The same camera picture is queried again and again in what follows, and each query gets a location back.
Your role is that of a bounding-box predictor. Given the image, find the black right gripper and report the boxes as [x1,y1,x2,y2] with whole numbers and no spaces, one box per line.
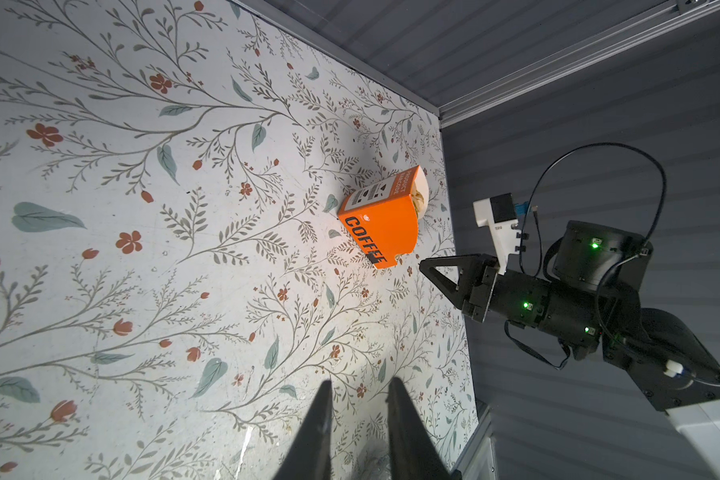
[419,254,601,360]

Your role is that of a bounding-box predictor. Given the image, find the floral table mat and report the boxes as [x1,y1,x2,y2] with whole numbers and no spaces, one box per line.
[0,1,477,479]

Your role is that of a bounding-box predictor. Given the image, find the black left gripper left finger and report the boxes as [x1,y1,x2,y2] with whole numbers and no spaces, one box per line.
[273,380,333,480]

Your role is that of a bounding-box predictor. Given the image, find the orange coffee filter box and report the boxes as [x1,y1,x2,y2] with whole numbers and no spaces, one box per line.
[338,166,429,270]

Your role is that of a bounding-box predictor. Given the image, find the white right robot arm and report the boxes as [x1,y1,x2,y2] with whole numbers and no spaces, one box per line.
[419,221,720,479]

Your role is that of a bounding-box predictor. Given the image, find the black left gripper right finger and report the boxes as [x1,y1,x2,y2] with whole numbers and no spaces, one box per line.
[387,377,450,480]

